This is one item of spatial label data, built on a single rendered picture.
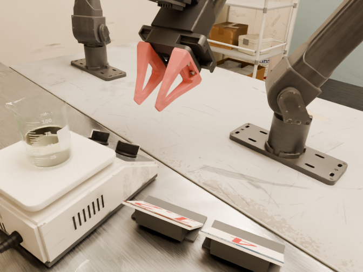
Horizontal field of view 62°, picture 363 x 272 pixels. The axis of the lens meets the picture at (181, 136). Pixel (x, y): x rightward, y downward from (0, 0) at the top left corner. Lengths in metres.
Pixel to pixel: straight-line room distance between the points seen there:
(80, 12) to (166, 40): 0.50
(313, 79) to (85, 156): 0.33
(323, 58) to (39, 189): 0.40
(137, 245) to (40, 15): 1.69
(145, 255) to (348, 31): 0.39
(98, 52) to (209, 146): 0.48
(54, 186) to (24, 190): 0.03
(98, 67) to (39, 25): 1.07
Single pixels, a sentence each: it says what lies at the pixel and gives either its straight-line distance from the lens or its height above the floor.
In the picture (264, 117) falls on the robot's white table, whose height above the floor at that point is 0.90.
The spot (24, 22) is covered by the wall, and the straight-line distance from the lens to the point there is 1.91.
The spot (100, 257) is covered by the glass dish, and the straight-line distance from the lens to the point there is 0.37.
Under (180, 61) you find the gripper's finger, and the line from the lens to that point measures 0.38.
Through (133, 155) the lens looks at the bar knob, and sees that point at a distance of 0.43.
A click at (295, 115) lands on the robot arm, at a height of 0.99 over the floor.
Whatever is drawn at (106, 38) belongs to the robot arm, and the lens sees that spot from 0.88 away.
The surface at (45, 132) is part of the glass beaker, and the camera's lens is 0.34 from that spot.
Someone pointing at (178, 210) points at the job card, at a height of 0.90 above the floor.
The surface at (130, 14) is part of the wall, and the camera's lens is 2.26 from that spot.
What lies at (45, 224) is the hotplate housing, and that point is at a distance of 0.34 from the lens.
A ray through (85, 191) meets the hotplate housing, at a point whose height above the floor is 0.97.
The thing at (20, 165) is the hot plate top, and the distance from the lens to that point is 0.38.
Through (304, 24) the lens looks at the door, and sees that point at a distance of 3.28.
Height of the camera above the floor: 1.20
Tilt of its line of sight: 31 degrees down
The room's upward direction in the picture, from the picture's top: 2 degrees clockwise
